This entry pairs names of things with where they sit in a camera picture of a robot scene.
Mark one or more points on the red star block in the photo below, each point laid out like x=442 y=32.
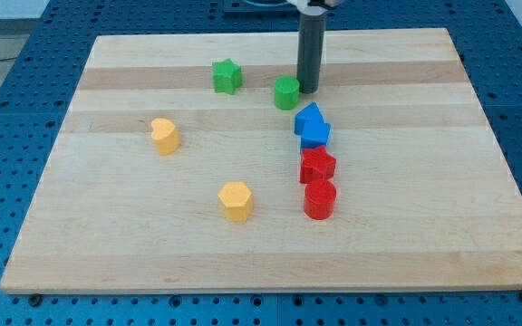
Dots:
x=316 y=163

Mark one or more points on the green star block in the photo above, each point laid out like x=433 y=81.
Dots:
x=227 y=76

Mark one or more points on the yellow heart block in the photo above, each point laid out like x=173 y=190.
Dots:
x=165 y=136

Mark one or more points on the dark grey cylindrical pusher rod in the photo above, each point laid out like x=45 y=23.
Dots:
x=310 y=49

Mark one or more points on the blue triangle block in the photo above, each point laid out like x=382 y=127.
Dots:
x=311 y=112

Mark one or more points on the light wooden board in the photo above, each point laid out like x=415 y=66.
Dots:
x=425 y=199

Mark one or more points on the blue cube block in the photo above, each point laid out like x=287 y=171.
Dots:
x=315 y=134

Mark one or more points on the yellow hexagon block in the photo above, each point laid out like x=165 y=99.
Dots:
x=236 y=201

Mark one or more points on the dark blue base plate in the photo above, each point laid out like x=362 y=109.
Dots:
x=243 y=7

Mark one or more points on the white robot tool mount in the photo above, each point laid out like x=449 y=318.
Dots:
x=314 y=7

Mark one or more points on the green cylinder block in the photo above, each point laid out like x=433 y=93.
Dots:
x=286 y=92

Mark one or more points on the red cylinder block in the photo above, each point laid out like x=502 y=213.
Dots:
x=319 y=199

